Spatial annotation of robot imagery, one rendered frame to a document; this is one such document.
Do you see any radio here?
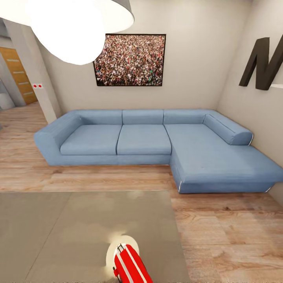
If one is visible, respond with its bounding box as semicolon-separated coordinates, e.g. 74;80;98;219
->
113;243;153;283

